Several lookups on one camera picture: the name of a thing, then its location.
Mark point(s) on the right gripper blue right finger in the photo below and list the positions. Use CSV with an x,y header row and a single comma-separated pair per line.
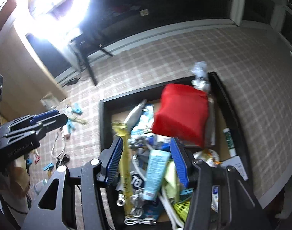
x,y
183,162

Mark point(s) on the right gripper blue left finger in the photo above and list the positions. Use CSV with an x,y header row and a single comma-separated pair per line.
x,y
113,155

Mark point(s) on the person left hand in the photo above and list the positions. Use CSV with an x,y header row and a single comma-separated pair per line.
x,y
14,180

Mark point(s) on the light blue cream tube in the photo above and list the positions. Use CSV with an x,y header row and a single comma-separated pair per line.
x,y
155,172

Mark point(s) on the yellow long sachet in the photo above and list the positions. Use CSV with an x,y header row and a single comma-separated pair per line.
x,y
121,130

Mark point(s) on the white foil pouch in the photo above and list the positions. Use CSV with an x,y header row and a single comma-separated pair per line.
x,y
49,102

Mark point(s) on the yellow green mesh item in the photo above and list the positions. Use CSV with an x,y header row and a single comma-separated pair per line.
x,y
182,209

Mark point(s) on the red pouch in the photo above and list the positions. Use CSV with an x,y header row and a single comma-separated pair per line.
x,y
183,113

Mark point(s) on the green white tube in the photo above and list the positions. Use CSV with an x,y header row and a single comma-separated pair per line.
x,y
230,143

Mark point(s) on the light blue clothespin centre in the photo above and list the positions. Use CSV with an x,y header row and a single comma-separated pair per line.
x,y
70,126

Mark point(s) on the black storage box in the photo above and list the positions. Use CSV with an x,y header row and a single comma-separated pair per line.
x,y
127,101

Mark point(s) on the blue wipes packet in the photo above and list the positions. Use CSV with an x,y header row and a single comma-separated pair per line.
x,y
146,119

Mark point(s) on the white blue tube bottle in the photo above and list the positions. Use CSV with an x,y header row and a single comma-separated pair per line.
x,y
38,187

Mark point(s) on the teal clothespin far right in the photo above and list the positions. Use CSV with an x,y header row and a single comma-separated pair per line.
x,y
76,109

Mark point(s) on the black power strip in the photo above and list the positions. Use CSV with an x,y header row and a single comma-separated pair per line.
x,y
72,81

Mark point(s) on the silver foil wrapper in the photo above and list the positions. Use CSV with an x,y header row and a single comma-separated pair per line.
x,y
201,80

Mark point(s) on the black chair leg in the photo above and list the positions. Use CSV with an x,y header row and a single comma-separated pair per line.
x,y
83,46

